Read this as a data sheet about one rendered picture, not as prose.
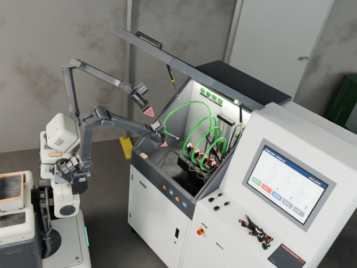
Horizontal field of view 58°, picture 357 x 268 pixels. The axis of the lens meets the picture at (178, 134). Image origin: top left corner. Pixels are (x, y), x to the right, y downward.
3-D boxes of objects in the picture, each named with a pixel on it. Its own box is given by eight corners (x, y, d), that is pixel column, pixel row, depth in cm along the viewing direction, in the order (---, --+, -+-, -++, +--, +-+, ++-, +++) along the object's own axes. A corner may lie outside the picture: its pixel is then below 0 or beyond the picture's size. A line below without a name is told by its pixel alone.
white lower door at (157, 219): (128, 222, 296) (131, 166, 256) (130, 220, 297) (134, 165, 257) (176, 274, 260) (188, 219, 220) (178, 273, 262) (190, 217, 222)
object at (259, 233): (234, 225, 197) (236, 219, 193) (245, 216, 203) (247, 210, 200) (265, 251, 184) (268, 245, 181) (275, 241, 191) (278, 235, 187)
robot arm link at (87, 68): (74, 66, 221) (68, 64, 210) (78, 58, 220) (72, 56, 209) (131, 94, 221) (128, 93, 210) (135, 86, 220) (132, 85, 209)
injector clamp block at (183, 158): (175, 170, 251) (178, 156, 242) (185, 166, 257) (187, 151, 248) (207, 198, 233) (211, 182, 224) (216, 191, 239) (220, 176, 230)
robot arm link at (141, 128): (90, 110, 166) (99, 126, 161) (98, 102, 164) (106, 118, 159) (141, 127, 202) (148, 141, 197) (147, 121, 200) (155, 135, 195)
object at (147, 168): (133, 166, 255) (134, 151, 246) (137, 164, 258) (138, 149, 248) (187, 217, 221) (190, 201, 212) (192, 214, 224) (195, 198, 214)
